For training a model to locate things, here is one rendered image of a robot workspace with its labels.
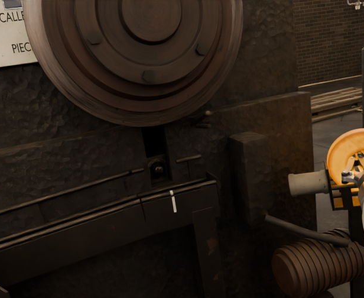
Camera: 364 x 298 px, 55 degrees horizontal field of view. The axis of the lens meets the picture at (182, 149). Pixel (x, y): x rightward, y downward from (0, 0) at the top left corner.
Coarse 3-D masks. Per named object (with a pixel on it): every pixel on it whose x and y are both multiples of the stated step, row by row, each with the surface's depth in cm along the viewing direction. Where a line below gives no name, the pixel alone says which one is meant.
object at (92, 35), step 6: (90, 36) 63; (96, 36) 63; (90, 42) 63; (96, 42) 63; (198, 48) 69; (204, 48) 70; (144, 72) 67; (150, 72) 67; (144, 78) 67; (150, 78) 68
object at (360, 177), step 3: (363, 171) 71; (357, 174) 70; (360, 174) 70; (363, 174) 67; (354, 177) 70; (357, 177) 69; (360, 177) 67; (363, 177) 66; (357, 180) 68; (360, 180) 67; (363, 180) 65; (354, 183) 70; (357, 183) 68; (360, 183) 66; (357, 186) 69
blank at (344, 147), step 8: (360, 128) 81; (344, 136) 81; (352, 136) 80; (360, 136) 79; (336, 144) 82; (344, 144) 81; (352, 144) 80; (360, 144) 80; (328, 152) 85; (336, 152) 82; (344, 152) 82; (352, 152) 81; (328, 160) 84; (336, 160) 83; (344, 160) 82; (336, 168) 83; (344, 168) 83; (336, 176) 84
